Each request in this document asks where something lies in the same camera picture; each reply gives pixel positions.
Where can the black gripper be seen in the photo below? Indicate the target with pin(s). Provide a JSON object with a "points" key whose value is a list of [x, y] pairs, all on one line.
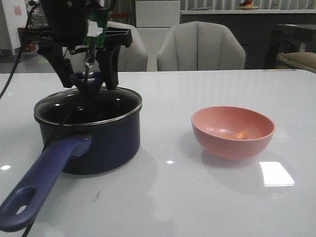
{"points": [[66, 25]]}

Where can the glass pot lid blue knob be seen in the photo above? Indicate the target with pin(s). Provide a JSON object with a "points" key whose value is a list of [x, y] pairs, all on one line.
{"points": [[88, 105]]}

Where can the pink bowl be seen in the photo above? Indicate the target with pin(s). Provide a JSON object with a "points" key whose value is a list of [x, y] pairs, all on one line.
{"points": [[210, 124]]}

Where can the orange ham piece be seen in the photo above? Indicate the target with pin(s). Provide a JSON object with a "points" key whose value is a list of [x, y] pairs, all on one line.
{"points": [[242, 135]]}

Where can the green circuit board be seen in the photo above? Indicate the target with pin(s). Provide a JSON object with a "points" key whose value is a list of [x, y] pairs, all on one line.
{"points": [[96, 28]]}

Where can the grey left dining chair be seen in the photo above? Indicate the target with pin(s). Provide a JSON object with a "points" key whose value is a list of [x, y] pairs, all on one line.
{"points": [[131, 59]]}

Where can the grey dining chair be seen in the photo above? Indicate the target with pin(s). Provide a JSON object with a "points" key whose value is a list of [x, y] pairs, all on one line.
{"points": [[131, 59], [200, 46]]}

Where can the red bin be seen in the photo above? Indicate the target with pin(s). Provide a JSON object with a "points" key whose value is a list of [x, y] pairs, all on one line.
{"points": [[26, 46]]}

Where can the blue saucepan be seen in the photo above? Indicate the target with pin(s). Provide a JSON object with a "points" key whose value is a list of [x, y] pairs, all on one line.
{"points": [[79, 150]]}

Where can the white drawer cabinet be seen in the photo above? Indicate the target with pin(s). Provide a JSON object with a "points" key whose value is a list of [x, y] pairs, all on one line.
{"points": [[153, 20]]}

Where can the grey right dining chair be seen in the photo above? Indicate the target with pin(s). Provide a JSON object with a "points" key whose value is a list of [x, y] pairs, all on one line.
{"points": [[200, 46]]}

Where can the fruit plate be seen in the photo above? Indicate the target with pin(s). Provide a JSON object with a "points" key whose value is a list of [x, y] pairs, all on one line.
{"points": [[247, 5]]}

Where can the dark grey sideboard counter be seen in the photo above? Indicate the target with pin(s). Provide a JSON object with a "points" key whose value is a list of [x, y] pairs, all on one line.
{"points": [[263, 33]]}

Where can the beige cushion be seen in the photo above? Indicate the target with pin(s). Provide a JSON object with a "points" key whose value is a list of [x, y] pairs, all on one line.
{"points": [[297, 60]]}

